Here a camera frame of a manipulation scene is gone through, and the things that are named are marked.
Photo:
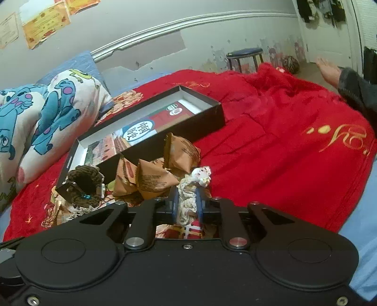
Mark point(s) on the blue padded stool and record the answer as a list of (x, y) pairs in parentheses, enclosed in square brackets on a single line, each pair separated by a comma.
[(237, 55)]

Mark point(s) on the red bed blanket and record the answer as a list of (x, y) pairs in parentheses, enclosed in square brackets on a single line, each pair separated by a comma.
[(286, 142)]

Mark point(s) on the cream crochet scrunchie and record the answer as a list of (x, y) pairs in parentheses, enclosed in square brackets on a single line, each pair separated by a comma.
[(189, 184)]

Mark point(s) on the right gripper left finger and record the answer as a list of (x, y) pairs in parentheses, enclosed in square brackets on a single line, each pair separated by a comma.
[(167, 208)]

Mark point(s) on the white wall certificate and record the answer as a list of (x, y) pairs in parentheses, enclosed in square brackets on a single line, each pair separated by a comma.
[(9, 31)]

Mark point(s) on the brown patterned ball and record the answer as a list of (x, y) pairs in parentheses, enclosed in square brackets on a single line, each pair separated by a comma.
[(291, 64)]

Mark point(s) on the hanging dark clothes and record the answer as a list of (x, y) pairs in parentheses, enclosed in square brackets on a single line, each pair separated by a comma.
[(331, 10)]

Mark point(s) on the monster print white blanket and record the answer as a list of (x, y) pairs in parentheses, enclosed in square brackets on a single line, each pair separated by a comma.
[(39, 123)]

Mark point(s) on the light blue bed sheet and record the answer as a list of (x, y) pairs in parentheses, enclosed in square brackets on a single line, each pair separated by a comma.
[(360, 229)]

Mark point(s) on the brown pyramid snack packet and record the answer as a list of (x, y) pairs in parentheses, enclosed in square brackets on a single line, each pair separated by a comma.
[(125, 182), (152, 181), (181, 154)]

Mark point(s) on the person bare foot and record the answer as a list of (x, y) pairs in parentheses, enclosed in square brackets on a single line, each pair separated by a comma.
[(329, 71)]

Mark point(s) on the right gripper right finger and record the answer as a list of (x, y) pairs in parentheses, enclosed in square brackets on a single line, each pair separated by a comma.
[(208, 210)]

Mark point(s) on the dark grey trouser leg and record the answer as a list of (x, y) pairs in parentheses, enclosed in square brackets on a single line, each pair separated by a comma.
[(359, 94)]

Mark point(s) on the yellow wall certificate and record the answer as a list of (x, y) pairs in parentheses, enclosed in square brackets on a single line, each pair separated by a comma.
[(41, 19)]

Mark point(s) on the brown crochet scrunchie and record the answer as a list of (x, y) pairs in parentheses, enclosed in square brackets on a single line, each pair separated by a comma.
[(85, 186)]

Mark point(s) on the white door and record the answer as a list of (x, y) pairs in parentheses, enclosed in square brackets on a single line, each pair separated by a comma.
[(339, 42)]

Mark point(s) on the colourful history book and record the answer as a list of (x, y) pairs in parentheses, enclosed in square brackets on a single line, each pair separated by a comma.
[(137, 131)]

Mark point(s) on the blue pillow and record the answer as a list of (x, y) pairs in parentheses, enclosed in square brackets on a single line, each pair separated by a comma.
[(82, 61)]

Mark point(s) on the orange wall poster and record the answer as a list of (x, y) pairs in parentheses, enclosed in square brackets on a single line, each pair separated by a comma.
[(74, 6)]

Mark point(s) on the black cardboard box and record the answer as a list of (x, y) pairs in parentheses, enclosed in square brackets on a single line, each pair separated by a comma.
[(210, 119)]

